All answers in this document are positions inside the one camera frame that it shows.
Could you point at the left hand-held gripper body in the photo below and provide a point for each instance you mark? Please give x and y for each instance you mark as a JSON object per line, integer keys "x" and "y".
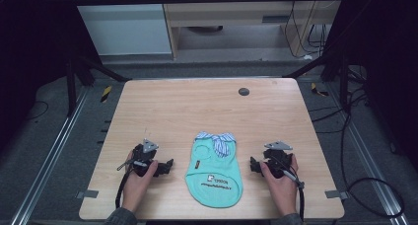
{"x": 143, "y": 159}

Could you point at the person's left hand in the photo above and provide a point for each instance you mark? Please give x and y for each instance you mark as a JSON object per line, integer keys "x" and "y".
{"x": 137, "y": 185}

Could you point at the aluminium floor rail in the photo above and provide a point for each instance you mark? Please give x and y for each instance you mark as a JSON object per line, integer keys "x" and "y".
{"x": 49, "y": 159}
{"x": 368, "y": 159}

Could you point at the black metal stand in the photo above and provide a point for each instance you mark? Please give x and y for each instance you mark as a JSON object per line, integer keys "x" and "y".
{"x": 79, "y": 77}
{"x": 332, "y": 70}

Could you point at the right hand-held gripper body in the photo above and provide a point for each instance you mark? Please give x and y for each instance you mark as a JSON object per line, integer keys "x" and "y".
{"x": 278, "y": 161}

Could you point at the teal pet shirt striped collar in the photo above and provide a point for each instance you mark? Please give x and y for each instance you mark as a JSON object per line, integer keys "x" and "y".
{"x": 213, "y": 172}

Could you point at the person's right hand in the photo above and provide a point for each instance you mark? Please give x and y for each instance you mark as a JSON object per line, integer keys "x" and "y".
{"x": 281, "y": 190}

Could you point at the grey metal table bracket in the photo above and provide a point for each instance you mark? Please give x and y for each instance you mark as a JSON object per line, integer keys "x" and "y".
{"x": 335, "y": 194}
{"x": 87, "y": 194}

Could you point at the yellow black striped tape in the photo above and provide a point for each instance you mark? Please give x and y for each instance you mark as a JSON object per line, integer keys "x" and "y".
{"x": 106, "y": 93}
{"x": 318, "y": 90}

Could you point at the white cabinet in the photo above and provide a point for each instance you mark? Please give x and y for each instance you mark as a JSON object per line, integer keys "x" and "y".
{"x": 125, "y": 24}

